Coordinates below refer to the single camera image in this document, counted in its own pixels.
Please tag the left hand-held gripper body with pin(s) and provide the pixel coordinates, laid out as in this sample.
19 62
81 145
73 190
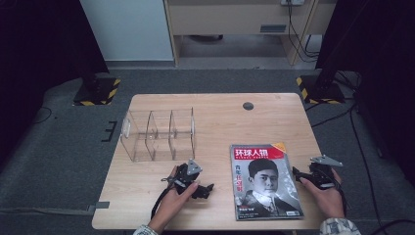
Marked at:
187 173

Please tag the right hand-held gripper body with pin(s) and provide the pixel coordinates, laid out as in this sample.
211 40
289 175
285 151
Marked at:
321 174

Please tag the portrait cover magazine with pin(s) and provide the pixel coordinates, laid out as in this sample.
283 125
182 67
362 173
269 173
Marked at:
266 186

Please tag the clear acrylic file rack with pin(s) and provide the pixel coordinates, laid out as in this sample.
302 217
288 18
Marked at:
160 137

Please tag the person's right hand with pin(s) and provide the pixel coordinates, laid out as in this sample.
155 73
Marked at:
329 202

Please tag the person's left hand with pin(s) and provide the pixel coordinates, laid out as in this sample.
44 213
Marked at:
171 205

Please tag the dark round table grommet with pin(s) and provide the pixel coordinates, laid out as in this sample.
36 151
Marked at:
248 106

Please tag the grey tape piece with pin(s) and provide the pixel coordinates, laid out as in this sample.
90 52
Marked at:
101 205

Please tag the dark flat object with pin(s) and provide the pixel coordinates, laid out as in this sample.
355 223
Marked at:
206 37

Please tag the black curtain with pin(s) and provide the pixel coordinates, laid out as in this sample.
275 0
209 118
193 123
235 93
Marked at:
42 49
378 49

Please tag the white panel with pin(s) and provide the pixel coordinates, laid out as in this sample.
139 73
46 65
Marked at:
127 29

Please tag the white power strip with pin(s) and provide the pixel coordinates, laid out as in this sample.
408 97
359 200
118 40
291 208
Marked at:
292 2

